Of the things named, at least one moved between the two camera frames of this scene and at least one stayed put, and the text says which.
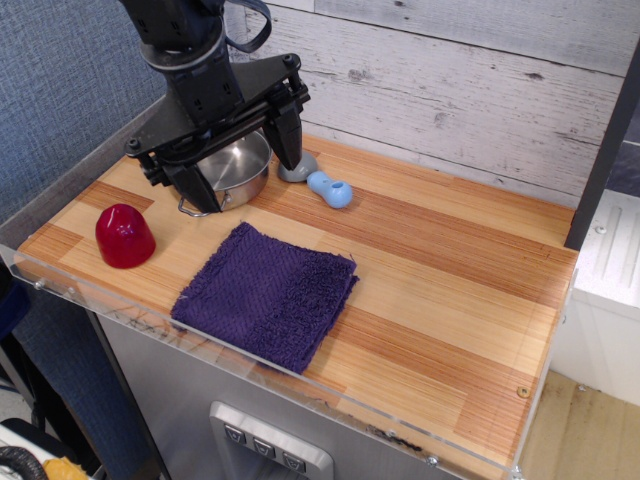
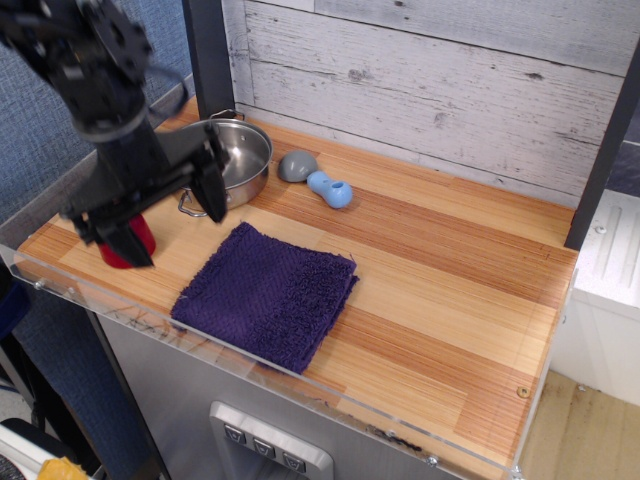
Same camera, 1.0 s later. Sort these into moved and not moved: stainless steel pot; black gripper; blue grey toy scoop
Moved: black gripper
Not moved: blue grey toy scoop; stainless steel pot
